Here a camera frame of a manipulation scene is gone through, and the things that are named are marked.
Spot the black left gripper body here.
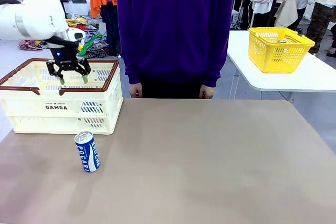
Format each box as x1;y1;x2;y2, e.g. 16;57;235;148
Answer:
49;45;80;72

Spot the blue Pocari drink can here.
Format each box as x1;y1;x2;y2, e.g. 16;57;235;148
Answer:
74;131;101;173

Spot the cream shopping basket brown rim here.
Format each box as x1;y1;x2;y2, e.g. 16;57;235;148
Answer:
0;58;124;135

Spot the yellow plastic basket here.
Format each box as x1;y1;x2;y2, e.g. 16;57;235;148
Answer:
248;27;316;74

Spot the person's right hand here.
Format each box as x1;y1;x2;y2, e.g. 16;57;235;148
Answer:
129;82;143;99

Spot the person's left hand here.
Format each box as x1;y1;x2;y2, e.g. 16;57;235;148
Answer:
199;84;216;100

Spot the pile of mixed clothes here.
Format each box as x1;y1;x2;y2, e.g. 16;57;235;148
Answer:
18;18;109;59

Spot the bright green cloth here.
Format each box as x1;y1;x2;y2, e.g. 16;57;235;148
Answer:
78;34;104;57

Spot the person in purple hoodie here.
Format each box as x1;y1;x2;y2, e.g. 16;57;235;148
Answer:
115;0;235;99

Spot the metal equipment rack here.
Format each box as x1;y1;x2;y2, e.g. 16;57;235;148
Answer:
230;0;253;30

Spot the white side table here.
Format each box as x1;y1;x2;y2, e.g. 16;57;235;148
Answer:
227;30;336;93

